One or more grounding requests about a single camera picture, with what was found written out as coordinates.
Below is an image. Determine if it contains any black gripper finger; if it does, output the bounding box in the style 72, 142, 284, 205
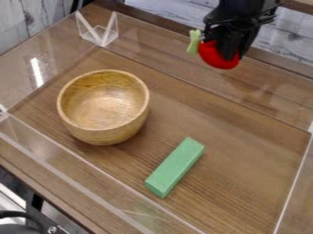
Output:
239, 27, 261, 58
218, 29, 242, 61

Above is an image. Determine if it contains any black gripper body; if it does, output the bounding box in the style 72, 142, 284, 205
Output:
202, 0, 281, 41

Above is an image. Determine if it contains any red plush strawberry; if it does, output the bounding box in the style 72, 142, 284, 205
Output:
186, 29, 239, 69

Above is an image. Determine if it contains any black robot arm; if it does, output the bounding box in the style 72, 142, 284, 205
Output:
202, 0, 282, 61

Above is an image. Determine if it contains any wooden bowl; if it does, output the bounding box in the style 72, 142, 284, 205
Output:
56, 69, 150, 145

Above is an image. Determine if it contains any green rectangular block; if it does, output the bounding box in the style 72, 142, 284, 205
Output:
144, 137, 206, 198

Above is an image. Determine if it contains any black table leg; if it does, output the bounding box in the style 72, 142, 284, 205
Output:
31, 194, 44, 211

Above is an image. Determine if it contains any clear acrylic corner bracket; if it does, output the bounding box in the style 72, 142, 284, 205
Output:
75, 12, 119, 48

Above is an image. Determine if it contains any clear acrylic tray wall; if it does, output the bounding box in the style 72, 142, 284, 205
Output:
0, 109, 206, 234

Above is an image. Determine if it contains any black cable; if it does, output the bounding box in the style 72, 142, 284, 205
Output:
0, 204, 71, 234

